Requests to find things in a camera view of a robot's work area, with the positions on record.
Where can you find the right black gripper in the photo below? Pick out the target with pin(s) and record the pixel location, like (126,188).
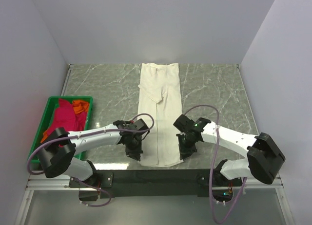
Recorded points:
(185,152)

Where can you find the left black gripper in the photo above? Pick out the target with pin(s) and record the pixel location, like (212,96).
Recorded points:
(135,154)

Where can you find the white t shirt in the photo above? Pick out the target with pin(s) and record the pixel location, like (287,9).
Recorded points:
(160,96)

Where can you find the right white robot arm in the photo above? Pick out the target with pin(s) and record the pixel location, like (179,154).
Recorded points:
(261,158)

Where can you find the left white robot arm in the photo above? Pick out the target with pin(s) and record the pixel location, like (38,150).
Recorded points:
(57,155)

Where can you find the black base beam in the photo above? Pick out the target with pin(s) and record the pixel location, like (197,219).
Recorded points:
(154,182)

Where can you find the orange t shirt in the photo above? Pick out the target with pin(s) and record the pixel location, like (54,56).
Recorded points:
(80,106)

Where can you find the aluminium frame rail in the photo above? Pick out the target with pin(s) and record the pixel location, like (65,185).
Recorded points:
(219,193)

